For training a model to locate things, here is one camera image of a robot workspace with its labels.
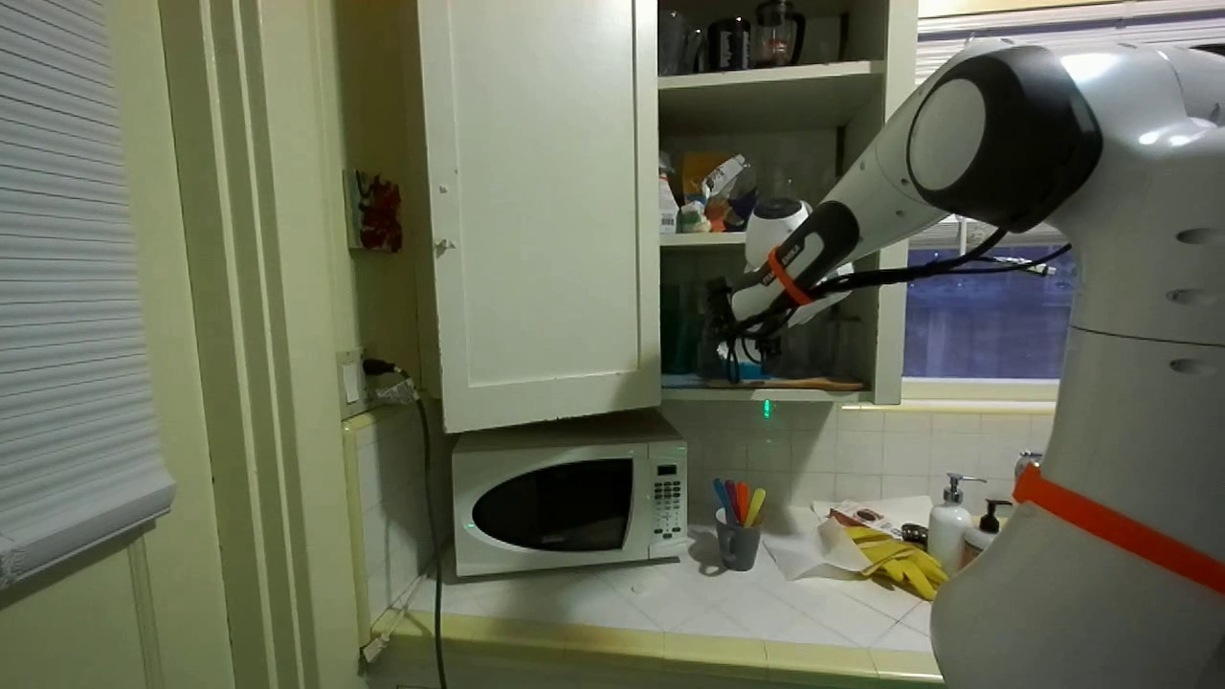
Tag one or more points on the blue bowl with white rim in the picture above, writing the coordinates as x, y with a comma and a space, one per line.
740, 374

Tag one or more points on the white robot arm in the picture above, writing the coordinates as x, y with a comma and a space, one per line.
1113, 561

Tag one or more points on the white microwave oven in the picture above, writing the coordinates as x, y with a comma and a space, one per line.
555, 503

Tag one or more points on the grey mug with utensils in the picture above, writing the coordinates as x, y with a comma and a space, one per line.
738, 522

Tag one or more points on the open white cabinet door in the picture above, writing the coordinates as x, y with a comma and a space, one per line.
542, 205

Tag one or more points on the yellow rubber gloves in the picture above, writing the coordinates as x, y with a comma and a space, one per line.
893, 561

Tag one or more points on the white soap dispenser bottle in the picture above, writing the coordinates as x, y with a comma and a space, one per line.
946, 527

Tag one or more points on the small dark pump bottle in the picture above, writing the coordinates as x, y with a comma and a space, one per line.
986, 529

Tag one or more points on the white window blind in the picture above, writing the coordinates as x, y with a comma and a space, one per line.
80, 432

